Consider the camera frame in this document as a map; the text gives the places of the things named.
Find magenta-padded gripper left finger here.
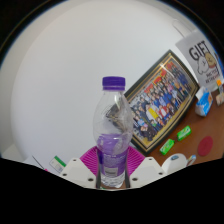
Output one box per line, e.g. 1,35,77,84
59,146,101,189

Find blue tissue pack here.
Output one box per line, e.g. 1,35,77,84
194,86,214,118

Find clear purple-capped water bottle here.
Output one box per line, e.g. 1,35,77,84
93,76,134,189

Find small patterned snack packet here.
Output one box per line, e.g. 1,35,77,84
215,91,224,107

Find framed group picture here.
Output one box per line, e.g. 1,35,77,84
123,49,200,156

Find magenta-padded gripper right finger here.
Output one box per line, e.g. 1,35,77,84
123,146,166,189

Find white printed paper gift bag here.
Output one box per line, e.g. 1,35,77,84
175,30,224,88

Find flat round red coaster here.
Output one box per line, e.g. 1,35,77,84
197,135,214,158

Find blue patterned ceramic mug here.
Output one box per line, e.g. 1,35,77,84
162,153,198,175

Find white green shuttlecock tube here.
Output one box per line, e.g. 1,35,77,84
48,155,67,174

